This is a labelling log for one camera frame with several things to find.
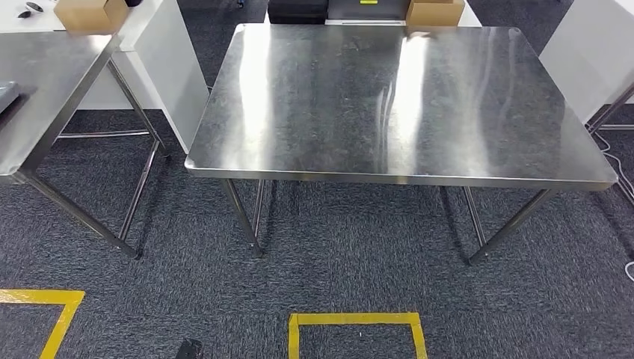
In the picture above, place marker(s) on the brown cardboard box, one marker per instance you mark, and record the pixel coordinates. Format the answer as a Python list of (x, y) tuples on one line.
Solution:
[(89, 15), (435, 14)]

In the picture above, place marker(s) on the black round object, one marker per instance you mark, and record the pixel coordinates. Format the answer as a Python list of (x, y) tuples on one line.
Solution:
[(133, 2)]

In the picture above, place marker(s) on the stainless steel workbench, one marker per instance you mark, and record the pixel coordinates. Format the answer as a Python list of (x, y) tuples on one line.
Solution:
[(396, 99)]

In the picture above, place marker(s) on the grey machine yellow label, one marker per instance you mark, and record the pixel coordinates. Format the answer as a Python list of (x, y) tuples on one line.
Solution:
[(366, 11)]

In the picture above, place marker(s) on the black equipment case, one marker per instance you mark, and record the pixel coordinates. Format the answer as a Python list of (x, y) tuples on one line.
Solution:
[(297, 11)]

